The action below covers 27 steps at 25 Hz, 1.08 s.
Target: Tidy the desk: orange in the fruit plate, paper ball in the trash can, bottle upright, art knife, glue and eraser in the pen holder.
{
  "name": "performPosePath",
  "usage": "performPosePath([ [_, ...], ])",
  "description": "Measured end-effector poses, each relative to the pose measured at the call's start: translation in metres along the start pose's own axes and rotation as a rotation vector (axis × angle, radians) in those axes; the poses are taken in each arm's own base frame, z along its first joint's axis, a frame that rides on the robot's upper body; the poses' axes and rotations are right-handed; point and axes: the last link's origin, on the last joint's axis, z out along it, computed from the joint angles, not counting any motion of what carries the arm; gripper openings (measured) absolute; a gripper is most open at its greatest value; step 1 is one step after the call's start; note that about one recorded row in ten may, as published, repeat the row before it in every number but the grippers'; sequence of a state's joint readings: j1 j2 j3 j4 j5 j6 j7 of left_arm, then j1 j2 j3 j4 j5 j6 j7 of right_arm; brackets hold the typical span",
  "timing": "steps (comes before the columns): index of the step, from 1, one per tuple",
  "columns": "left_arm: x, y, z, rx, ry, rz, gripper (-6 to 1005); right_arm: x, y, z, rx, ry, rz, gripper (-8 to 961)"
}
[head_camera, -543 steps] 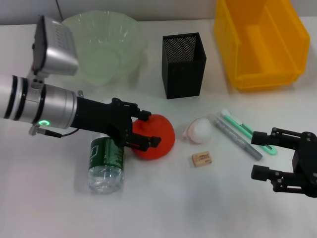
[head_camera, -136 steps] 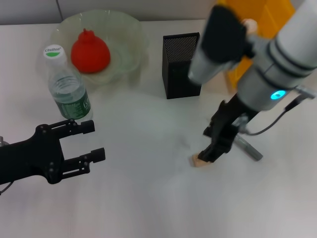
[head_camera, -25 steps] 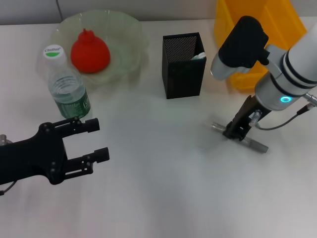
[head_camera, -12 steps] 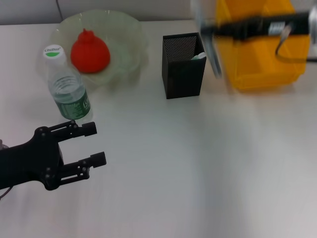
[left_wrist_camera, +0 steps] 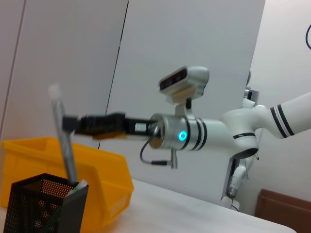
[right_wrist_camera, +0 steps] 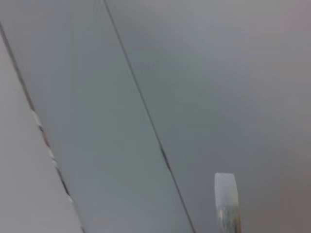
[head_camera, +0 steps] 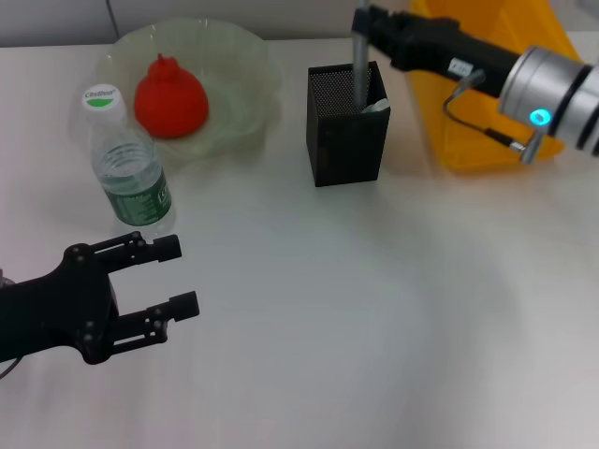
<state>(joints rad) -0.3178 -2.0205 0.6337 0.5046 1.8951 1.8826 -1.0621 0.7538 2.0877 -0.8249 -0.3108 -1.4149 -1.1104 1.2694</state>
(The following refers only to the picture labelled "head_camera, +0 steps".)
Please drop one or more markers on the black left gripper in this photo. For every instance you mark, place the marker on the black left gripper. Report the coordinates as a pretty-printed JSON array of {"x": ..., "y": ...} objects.
[{"x": 56, "y": 308}]

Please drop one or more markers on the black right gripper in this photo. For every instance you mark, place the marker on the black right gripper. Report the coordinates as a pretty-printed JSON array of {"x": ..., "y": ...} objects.
[{"x": 435, "y": 47}]

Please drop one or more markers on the silver glitter pen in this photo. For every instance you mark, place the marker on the silver glitter pen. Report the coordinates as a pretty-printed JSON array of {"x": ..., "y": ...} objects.
[{"x": 360, "y": 70}]

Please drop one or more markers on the mint green utility knife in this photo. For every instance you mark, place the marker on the mint green utility knife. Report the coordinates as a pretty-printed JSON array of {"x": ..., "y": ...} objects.
[{"x": 378, "y": 106}]

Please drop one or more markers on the clear water bottle green label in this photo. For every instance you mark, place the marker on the clear water bottle green label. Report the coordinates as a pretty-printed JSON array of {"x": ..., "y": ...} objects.
[{"x": 133, "y": 192}]

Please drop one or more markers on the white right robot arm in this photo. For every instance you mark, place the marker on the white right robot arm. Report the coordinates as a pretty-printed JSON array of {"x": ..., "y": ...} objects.
[{"x": 552, "y": 89}]

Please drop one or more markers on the black mesh pen holder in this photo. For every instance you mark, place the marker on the black mesh pen holder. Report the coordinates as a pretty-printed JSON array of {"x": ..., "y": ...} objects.
[{"x": 346, "y": 149}]

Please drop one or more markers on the translucent green glass fruit plate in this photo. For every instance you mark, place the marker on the translucent green glass fruit plate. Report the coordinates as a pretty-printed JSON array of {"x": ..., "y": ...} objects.
[{"x": 234, "y": 84}]

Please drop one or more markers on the red round toy fruit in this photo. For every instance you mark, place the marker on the red round toy fruit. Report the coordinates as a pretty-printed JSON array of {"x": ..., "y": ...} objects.
[{"x": 170, "y": 103}]

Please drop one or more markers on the white partition panel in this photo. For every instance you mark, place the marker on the white partition panel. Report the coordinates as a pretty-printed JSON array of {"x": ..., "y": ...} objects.
[{"x": 281, "y": 18}]

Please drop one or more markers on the yellow plastic storage bin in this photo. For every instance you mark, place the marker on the yellow plastic storage bin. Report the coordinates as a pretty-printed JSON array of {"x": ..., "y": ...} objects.
[{"x": 477, "y": 140}]

